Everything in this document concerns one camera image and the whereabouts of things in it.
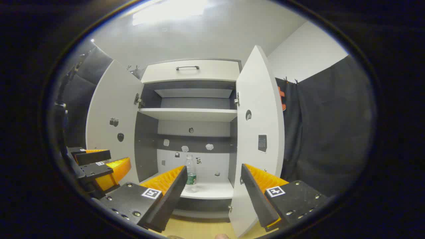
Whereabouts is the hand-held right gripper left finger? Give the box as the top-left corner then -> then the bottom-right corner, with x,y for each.
99,165 -> 188,233

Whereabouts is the white cabinet door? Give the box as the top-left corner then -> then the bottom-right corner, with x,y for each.
228,45 -> 285,238
86,60 -> 145,185

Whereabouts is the white cabinet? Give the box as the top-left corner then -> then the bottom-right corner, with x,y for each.
134,59 -> 243,223

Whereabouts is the black backdrop cloth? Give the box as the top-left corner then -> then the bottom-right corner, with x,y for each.
275,55 -> 376,196
61,45 -> 113,148

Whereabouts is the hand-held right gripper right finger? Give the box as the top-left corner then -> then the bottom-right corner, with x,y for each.
240,163 -> 329,232

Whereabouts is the white cabinet shelf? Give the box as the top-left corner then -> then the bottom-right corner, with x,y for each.
138,108 -> 237,122

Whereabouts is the clear plastic bottle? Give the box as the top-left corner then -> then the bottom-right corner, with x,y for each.
185,154 -> 197,193

